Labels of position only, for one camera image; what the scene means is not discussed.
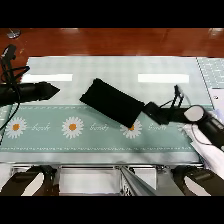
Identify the black cable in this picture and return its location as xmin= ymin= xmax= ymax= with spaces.
xmin=0 ymin=57 xmax=31 ymax=132

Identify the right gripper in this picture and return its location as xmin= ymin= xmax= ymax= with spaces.
xmin=142 ymin=101 xmax=170 ymax=126

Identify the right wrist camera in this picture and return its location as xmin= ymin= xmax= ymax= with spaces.
xmin=170 ymin=84 xmax=185 ymax=110

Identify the white garment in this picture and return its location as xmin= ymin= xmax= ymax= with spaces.
xmin=182 ymin=109 xmax=224 ymax=180

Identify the silver frame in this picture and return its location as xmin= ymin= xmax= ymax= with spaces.
xmin=0 ymin=161 xmax=224 ymax=197

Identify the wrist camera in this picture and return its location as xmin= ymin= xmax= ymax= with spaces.
xmin=0 ymin=44 xmax=18 ymax=64
xmin=170 ymin=84 xmax=185 ymax=110

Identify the black garment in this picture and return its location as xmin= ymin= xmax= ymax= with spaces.
xmin=79 ymin=77 xmax=146 ymax=129

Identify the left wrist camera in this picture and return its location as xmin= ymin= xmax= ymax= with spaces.
xmin=0 ymin=44 xmax=18 ymax=64

